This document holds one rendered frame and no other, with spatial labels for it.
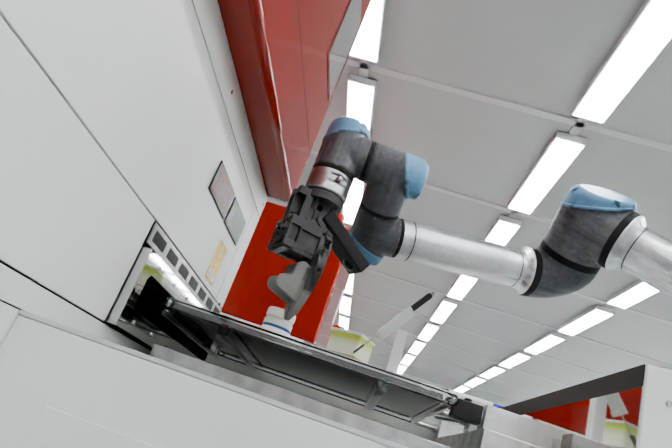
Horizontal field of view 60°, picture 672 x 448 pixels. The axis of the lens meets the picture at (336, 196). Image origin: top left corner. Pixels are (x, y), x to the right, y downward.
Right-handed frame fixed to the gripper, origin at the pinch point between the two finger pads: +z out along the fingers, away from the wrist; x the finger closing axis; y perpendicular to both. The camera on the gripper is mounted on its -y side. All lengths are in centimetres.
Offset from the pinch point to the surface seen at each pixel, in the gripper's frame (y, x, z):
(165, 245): 24.0, 11.1, 1.1
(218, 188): 19.6, 3.0, -11.9
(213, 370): 12.0, 11.7, 13.0
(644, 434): -15, 51, 7
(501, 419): -17.0, 31.1, 7.6
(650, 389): -15, 51, 3
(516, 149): -159, -155, -178
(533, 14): -86, -73, -178
